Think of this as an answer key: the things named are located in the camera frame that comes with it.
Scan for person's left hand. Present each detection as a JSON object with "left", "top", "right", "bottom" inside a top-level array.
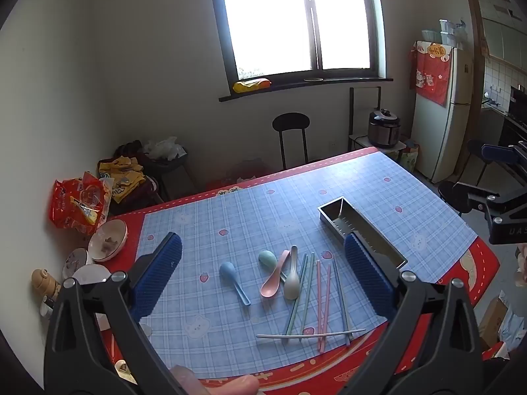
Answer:
[{"left": 171, "top": 365, "right": 260, "bottom": 395}]

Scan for white bowl with leftovers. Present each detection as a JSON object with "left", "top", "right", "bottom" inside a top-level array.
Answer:
[{"left": 88, "top": 219, "right": 128, "bottom": 262}]

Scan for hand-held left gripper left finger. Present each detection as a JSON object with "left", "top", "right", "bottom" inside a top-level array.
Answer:
[{"left": 43, "top": 232, "right": 184, "bottom": 395}]

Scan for red snack bag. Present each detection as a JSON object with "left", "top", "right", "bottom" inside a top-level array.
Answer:
[{"left": 48, "top": 171, "right": 113, "bottom": 236}]

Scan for kitchen wall cabinets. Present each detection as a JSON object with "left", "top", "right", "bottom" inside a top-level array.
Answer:
[{"left": 480, "top": 16, "right": 527, "bottom": 64}]

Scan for metal utensil tray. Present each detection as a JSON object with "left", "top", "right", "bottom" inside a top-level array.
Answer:
[{"left": 317, "top": 197, "right": 408, "bottom": 272}]

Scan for black stove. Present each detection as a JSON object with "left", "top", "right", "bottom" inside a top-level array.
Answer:
[{"left": 499, "top": 84, "right": 527, "bottom": 149}]

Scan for black pressure cooker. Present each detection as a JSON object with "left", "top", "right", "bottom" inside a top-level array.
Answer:
[{"left": 368, "top": 108, "right": 402, "bottom": 149}]

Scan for small patterned bowl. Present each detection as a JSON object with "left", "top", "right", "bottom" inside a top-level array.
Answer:
[{"left": 62, "top": 248, "right": 89, "bottom": 281}]

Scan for dark framed window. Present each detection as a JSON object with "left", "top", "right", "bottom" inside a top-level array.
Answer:
[{"left": 208, "top": 0, "right": 394, "bottom": 103}]

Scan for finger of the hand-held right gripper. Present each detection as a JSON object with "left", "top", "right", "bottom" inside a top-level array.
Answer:
[
  {"left": 481, "top": 142, "right": 527, "bottom": 173},
  {"left": 464, "top": 184, "right": 516, "bottom": 215}
]

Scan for green chopstick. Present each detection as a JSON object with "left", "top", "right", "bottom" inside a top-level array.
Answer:
[
  {"left": 285, "top": 254, "right": 311, "bottom": 337},
  {"left": 300, "top": 253, "right": 316, "bottom": 341}
]

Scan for blue plaid tablecloth red border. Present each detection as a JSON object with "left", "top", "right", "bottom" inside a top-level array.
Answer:
[{"left": 97, "top": 146, "right": 501, "bottom": 395}]

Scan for blue plastic spoon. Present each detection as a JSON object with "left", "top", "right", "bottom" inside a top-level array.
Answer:
[{"left": 219, "top": 261, "right": 252, "bottom": 306}]

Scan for beige plastic spoon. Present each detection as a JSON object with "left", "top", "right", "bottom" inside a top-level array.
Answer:
[{"left": 283, "top": 246, "right": 301, "bottom": 300}]

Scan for white fridge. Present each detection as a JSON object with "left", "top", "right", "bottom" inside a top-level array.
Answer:
[{"left": 412, "top": 41, "right": 475, "bottom": 184}]

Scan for brown figure bottle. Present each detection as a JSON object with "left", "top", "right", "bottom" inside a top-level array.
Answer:
[{"left": 32, "top": 269, "right": 62, "bottom": 302}]

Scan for person's right hand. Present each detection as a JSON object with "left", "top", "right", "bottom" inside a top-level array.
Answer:
[{"left": 514, "top": 245, "right": 527, "bottom": 286}]

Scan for cardboard box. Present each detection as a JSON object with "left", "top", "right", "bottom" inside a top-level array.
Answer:
[{"left": 478, "top": 296, "right": 510, "bottom": 351}]

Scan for white plastic bag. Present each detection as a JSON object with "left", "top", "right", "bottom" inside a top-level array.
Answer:
[{"left": 142, "top": 137, "right": 187, "bottom": 161}]

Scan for clear plastic containers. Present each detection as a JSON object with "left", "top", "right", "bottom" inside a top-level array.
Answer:
[{"left": 422, "top": 18, "right": 469, "bottom": 48}]

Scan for pink plastic spoon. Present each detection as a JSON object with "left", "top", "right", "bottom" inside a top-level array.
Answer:
[{"left": 260, "top": 250, "right": 291, "bottom": 298}]

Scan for yellow printed bags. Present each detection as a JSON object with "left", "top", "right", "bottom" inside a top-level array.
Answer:
[{"left": 98, "top": 155, "right": 147, "bottom": 203}]

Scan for yellow bag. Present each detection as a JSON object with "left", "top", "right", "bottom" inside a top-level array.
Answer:
[{"left": 233, "top": 77, "right": 272, "bottom": 94}]

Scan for colourful shopping bag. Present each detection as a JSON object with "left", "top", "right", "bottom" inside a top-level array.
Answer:
[{"left": 397, "top": 140, "right": 421, "bottom": 173}]

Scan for red printed cloth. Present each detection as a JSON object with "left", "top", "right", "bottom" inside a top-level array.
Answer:
[{"left": 409, "top": 43, "right": 454, "bottom": 108}]

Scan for dark red cloth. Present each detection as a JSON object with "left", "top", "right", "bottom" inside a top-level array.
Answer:
[{"left": 112, "top": 142, "right": 162, "bottom": 211}]

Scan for plain white bowl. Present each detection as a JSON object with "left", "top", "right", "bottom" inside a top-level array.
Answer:
[{"left": 70, "top": 264, "right": 113, "bottom": 288}]

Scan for silver metal chopstick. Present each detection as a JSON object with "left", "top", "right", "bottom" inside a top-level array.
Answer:
[{"left": 256, "top": 328, "right": 366, "bottom": 340}]

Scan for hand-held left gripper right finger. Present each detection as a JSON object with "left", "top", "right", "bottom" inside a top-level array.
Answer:
[{"left": 344, "top": 231, "right": 484, "bottom": 395}]

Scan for green plastic spoon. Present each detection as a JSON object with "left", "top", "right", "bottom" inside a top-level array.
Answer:
[{"left": 258, "top": 250, "right": 289, "bottom": 284}]

